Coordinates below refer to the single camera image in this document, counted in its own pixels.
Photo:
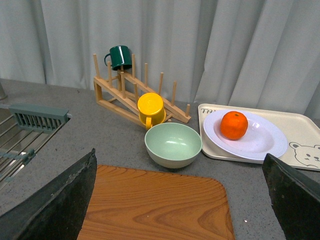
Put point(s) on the green sink drain rack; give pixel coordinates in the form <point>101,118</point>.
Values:
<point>24,130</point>

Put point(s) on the light green bowl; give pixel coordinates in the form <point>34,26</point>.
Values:
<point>173,145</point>

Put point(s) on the dark green mug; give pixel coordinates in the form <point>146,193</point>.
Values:
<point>120,56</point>

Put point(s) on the wooden dish rack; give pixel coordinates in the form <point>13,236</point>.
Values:
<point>120,93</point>

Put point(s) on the yellow mug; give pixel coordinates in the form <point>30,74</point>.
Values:
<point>151,109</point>

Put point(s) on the orange mandarin fruit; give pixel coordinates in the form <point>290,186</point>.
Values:
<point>234,125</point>

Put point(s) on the white round plate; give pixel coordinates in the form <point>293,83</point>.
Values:
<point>262,137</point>

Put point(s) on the wooden cutting board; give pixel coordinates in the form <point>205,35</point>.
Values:
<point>134,204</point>

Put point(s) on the cream bear tray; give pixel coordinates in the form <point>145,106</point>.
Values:
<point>302,134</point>

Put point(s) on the grey curtain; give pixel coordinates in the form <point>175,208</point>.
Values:
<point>262,54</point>

